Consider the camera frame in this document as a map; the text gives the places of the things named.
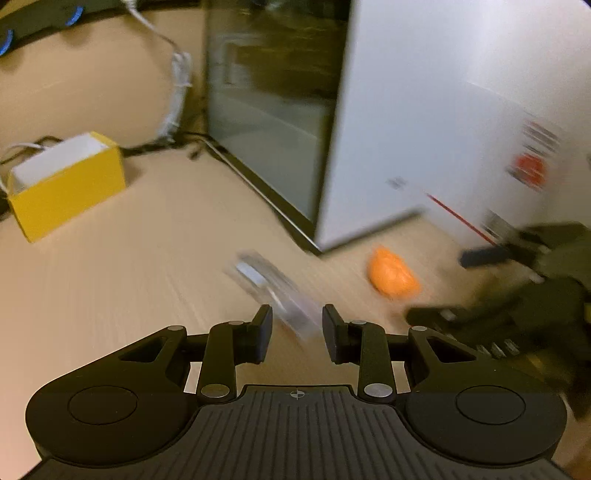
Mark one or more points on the yellow cardboard box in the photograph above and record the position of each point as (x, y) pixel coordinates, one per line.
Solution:
(69, 198)

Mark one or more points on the round pink cartoon disc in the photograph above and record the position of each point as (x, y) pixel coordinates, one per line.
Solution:
(272, 295)

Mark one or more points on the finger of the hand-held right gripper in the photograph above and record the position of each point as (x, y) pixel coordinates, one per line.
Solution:
(438, 316)
(485, 256)

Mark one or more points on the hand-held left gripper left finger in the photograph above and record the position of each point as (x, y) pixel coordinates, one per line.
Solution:
(263, 333)

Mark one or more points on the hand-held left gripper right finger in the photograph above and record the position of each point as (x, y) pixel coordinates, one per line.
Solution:
(330, 333)

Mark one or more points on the black device with blue rings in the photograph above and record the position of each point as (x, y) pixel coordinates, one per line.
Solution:
(32, 23)

